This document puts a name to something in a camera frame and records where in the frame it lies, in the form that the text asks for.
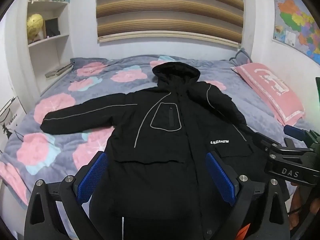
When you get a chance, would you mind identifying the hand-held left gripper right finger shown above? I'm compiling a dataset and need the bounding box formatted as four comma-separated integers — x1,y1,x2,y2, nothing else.
205,151,290,240

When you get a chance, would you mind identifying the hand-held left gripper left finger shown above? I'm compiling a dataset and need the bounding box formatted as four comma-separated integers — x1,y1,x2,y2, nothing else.
25,151,110,240

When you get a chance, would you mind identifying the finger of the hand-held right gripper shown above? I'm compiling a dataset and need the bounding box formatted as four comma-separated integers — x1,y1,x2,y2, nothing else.
252,131,286,155
283,124,311,142

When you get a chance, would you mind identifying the black hooded jacket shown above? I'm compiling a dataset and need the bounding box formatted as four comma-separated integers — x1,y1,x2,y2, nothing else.
40,61,272,240

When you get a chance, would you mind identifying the person's right hand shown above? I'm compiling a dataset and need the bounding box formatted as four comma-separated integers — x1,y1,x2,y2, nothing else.
289,184,320,232

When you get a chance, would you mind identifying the pink pillow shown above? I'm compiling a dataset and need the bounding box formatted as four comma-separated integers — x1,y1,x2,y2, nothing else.
230,63,306,126

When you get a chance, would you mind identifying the grey floral blanket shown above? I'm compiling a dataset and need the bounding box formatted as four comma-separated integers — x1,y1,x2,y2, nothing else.
0,54,320,210

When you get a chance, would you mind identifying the grey pillow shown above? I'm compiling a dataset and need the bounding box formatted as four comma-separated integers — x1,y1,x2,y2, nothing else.
229,47,253,67

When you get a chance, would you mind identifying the stack of flat books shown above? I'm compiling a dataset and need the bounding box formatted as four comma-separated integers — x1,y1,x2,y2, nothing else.
45,64,73,78

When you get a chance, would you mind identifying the white bookshelf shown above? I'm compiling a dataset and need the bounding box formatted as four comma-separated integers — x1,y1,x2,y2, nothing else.
15,0,74,98

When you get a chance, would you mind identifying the black box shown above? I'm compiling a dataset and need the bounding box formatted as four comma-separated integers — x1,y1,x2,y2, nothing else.
44,17,61,38

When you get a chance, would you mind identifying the yellow globe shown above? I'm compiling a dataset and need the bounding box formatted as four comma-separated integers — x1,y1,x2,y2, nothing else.
26,14,44,44

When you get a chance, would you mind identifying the striped brown window blind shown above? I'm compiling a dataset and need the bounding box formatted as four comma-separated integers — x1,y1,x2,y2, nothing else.
96,0,244,48

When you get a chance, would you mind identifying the black wall sticker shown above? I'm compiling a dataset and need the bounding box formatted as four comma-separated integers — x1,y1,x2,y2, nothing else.
0,97,27,155

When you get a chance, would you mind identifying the colourful wall map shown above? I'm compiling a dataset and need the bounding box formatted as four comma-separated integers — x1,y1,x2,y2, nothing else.
272,0,320,64

